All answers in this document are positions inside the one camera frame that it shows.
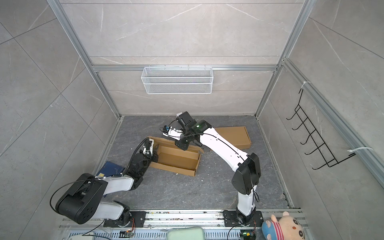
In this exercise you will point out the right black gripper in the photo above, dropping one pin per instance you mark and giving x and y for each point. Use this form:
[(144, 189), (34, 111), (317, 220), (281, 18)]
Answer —
[(179, 143)]

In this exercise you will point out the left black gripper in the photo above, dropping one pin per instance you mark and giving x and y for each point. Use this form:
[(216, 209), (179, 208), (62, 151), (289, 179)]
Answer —
[(154, 156)]

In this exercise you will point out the cardboard sheet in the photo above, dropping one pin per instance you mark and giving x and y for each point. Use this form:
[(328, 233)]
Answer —
[(173, 159)]

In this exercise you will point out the cardboard box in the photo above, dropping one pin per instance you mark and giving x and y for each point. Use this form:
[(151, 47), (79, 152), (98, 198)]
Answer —
[(237, 136)]

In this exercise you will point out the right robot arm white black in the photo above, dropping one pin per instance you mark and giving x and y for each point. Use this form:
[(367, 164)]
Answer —
[(246, 167)]

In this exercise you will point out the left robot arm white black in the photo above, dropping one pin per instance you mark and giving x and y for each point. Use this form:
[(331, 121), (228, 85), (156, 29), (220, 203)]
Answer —
[(83, 199)]

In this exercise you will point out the pale green box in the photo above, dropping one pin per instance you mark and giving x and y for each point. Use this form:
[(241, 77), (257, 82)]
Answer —
[(186, 234)]

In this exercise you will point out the blue book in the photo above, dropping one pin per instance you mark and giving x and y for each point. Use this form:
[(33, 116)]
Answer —
[(110, 169)]

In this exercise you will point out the pink plush pig toy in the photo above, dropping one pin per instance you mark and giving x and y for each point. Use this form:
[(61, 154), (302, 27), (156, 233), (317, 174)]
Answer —
[(287, 228)]

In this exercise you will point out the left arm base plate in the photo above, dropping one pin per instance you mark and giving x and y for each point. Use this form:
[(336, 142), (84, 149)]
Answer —
[(128, 220)]

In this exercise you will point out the white wire mesh basket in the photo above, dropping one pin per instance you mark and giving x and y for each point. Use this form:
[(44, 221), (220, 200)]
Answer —
[(177, 80)]

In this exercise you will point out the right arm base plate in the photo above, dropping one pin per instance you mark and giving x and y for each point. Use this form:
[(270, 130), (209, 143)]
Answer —
[(236, 218)]

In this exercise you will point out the aluminium rail base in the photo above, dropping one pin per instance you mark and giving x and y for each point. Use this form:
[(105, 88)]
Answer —
[(155, 225)]

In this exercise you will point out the black wire hook rack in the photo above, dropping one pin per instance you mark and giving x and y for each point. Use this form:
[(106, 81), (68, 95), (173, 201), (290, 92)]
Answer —
[(314, 136)]

